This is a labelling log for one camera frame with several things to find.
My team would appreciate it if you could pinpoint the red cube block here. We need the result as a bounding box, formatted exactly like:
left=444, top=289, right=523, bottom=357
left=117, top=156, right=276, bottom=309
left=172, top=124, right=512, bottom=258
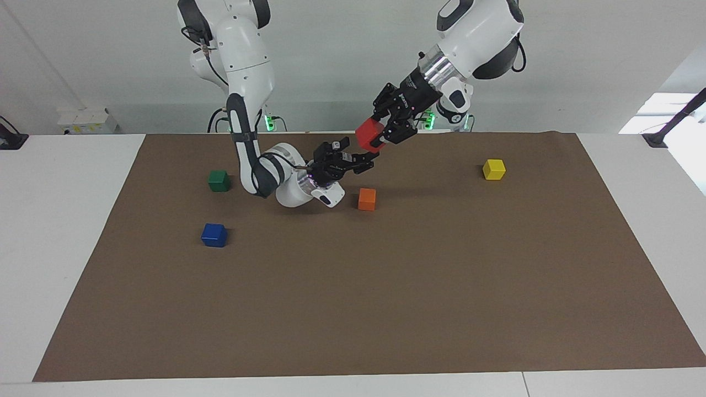
left=355, top=119, right=387, bottom=153

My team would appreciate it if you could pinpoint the white cardboard box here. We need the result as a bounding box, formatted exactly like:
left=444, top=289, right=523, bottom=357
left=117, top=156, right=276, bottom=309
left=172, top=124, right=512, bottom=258
left=57, top=106, right=119, bottom=135

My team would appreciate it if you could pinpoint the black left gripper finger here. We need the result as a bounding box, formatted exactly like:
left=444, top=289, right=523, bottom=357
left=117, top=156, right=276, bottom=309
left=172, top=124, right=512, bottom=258
left=383, top=108, right=420, bottom=145
left=372, top=83, right=409, bottom=119

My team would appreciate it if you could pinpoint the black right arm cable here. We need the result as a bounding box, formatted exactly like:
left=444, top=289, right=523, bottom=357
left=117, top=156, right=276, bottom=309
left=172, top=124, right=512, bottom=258
left=181, top=25, right=311, bottom=194

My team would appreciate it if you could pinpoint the black clamp stand with pole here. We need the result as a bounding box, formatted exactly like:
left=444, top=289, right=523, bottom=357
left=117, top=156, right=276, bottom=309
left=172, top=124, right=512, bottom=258
left=643, top=88, right=706, bottom=148

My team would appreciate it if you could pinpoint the black table clamp mount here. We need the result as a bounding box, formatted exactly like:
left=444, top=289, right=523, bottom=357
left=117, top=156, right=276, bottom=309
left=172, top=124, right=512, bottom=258
left=0, top=116, right=29, bottom=150

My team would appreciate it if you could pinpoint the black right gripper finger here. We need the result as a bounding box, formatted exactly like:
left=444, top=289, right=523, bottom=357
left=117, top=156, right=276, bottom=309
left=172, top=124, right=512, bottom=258
left=343, top=152, right=381, bottom=175
left=314, top=138, right=351, bottom=160

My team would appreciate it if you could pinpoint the blue cube block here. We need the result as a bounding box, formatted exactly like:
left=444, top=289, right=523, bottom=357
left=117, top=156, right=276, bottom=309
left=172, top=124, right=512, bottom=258
left=201, top=223, right=228, bottom=248

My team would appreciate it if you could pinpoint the brown paper table mat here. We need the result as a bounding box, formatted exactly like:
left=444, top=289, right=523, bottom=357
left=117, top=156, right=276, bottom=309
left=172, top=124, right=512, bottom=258
left=32, top=131, right=706, bottom=382

